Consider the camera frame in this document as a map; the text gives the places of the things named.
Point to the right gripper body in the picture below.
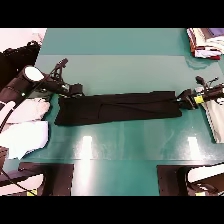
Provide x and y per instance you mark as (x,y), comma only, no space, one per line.
(188,99)

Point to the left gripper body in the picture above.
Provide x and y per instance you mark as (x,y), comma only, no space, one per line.
(76,90)

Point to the black garment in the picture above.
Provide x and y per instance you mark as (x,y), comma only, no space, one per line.
(116,108)
(15,60)

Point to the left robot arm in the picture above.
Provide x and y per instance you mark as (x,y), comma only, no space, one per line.
(20,87)

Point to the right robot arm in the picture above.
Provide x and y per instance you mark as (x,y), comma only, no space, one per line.
(213,94)

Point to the white striped garment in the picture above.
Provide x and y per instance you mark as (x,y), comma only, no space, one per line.
(216,121)

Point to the heap of clothes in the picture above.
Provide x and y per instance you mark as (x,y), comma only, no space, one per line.
(207,43)

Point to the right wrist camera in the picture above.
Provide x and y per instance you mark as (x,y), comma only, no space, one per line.
(202,81)

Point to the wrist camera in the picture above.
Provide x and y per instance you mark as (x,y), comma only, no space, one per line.
(202,81)
(59,68)

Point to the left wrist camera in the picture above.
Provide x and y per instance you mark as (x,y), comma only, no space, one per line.
(59,68)

